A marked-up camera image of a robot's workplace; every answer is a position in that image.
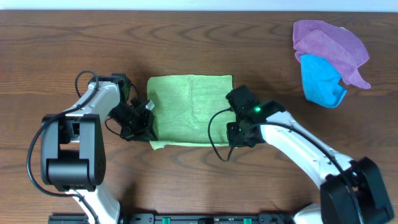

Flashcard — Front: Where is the green cloth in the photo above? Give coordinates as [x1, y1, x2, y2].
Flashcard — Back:
[147, 75, 236, 150]

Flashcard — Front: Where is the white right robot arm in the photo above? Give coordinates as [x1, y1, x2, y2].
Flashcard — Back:
[227, 100, 394, 223]

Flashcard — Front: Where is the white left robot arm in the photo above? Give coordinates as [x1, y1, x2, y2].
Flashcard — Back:
[40, 73, 158, 223]

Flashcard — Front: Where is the blue cloth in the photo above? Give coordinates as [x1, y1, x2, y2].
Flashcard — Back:
[300, 54, 347, 108]

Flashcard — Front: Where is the purple cloth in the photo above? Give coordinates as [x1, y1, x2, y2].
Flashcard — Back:
[292, 20, 371, 89]

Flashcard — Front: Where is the black right camera cable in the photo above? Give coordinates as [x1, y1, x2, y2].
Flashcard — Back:
[207, 107, 364, 224]

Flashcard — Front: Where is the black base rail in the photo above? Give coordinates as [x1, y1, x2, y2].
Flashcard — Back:
[48, 212, 364, 224]

